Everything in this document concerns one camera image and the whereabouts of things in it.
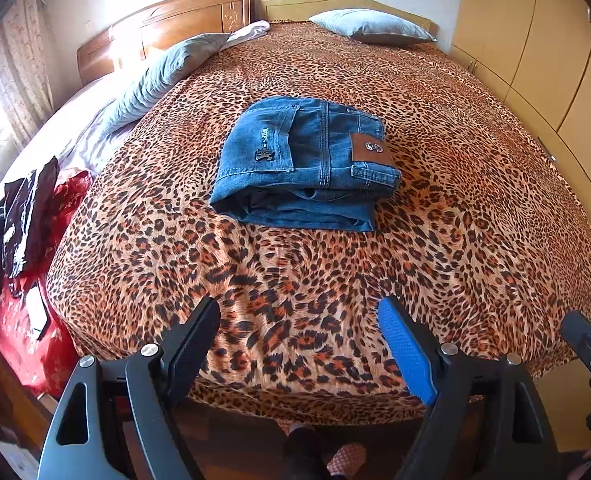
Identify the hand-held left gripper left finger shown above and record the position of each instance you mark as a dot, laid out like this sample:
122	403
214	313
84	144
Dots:
190	347

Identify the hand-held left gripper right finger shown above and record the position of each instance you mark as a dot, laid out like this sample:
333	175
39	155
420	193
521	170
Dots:
408	350

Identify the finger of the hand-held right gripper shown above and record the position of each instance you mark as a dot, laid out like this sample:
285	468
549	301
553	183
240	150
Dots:
583	336

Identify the blue denim pants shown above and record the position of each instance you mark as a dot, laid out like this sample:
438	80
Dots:
275	160

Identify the leopard print blanket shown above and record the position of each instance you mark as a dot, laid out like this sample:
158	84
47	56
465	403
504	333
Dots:
425	235

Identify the pink patterned slipper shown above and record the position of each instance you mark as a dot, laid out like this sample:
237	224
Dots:
346	460

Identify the white paper card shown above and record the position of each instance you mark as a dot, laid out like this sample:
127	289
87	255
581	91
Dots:
35	310

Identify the bright red cloth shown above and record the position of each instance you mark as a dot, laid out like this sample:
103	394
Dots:
30	360

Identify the brown wooden furniture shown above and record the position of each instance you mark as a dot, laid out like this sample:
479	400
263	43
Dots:
5	410

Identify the dark maroon garment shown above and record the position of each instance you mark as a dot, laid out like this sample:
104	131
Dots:
30	210

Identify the lilac bedsheet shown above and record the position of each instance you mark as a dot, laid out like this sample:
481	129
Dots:
70	135

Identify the grey pillow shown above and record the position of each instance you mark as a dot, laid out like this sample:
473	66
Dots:
370	27
165	75

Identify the beige wardrobe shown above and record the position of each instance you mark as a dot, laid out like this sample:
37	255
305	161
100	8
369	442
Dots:
535	35

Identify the white cloth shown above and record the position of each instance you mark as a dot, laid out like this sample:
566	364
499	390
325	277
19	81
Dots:
250	31

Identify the floral curtain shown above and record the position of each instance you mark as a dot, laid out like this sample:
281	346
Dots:
20	70

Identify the brown wooden headboard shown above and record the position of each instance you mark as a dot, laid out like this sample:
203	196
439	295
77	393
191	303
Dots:
175	17

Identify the beige headboard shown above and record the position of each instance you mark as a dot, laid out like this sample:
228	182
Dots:
295	7

